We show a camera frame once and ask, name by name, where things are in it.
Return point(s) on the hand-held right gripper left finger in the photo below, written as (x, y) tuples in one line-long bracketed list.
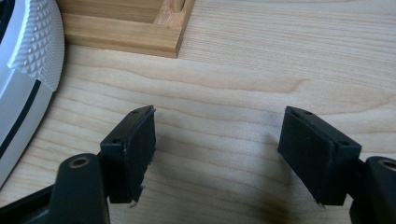
[(130, 155)]

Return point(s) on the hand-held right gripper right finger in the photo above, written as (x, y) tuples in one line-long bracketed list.
[(314, 158)]

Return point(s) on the wooden rack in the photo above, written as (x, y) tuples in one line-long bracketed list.
[(124, 28)]

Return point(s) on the white round textured appliance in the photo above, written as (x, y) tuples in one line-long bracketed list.
[(28, 77)]

